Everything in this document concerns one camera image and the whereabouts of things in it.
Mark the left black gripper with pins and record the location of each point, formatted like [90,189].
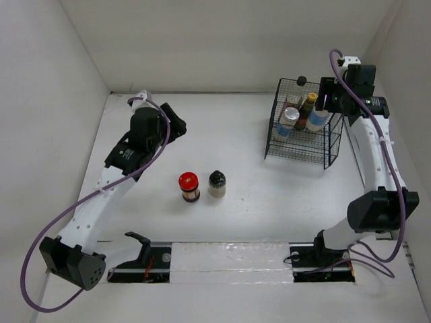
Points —
[177,125]

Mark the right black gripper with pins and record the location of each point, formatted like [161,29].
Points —
[327,87]

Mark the blue-band silver-top shaker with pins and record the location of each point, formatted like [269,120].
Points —
[316,120]
[288,118]

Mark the green-label chili sauce bottle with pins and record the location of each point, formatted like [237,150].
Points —
[305,111]

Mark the tall red-label sauce bottle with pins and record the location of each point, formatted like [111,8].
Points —
[295,95]

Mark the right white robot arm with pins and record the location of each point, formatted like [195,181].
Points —
[386,203]

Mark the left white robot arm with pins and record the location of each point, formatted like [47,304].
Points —
[71,254]

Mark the red-lid sauce jar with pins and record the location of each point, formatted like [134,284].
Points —
[189,185]

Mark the black-cap white spice bottle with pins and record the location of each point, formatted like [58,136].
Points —
[217,184]

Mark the black wire basket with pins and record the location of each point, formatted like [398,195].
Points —
[321,147]

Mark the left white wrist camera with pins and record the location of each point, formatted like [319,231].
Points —
[140,100]

